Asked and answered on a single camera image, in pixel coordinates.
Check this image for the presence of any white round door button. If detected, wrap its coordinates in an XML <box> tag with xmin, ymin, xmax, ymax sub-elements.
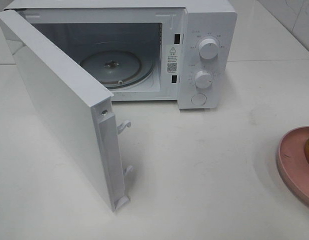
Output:
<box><xmin>191</xmin><ymin>93</ymin><xmax>207</xmax><ymax>106</ymax></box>

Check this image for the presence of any white round knob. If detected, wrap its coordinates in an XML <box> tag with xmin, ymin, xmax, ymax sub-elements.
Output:
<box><xmin>194</xmin><ymin>70</ymin><xmax>214</xmax><ymax>89</ymax></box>
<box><xmin>198</xmin><ymin>36</ymin><xmax>220</xmax><ymax>60</ymax></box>

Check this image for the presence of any pink round plate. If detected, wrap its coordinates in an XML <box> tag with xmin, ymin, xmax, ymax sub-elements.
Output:
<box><xmin>276</xmin><ymin>126</ymin><xmax>309</xmax><ymax>206</ymax></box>

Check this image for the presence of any glass microwave turntable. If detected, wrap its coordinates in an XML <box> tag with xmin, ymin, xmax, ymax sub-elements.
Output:
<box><xmin>80</xmin><ymin>50</ymin><xmax>155</xmax><ymax>89</ymax></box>

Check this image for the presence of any white warning label sticker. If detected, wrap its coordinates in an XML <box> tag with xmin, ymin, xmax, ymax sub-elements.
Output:
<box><xmin>165</xmin><ymin>44</ymin><xmax>180</xmax><ymax>74</ymax></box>

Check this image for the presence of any white microwave oven body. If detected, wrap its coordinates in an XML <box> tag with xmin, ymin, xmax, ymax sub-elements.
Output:
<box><xmin>1</xmin><ymin>0</ymin><xmax>237</xmax><ymax>109</ymax></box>

